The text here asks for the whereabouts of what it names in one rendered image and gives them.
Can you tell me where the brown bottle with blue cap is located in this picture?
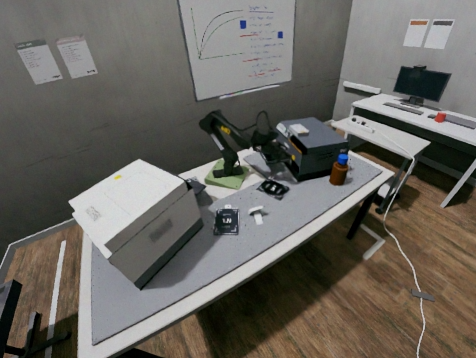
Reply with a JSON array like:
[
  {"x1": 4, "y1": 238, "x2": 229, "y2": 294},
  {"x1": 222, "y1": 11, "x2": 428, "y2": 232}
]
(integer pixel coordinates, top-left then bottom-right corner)
[{"x1": 329, "y1": 154, "x2": 349, "y2": 186}]

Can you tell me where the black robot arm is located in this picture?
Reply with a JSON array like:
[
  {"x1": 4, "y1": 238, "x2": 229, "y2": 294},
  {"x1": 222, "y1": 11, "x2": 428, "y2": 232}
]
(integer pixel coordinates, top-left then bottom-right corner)
[{"x1": 199, "y1": 109, "x2": 279, "y2": 178}]

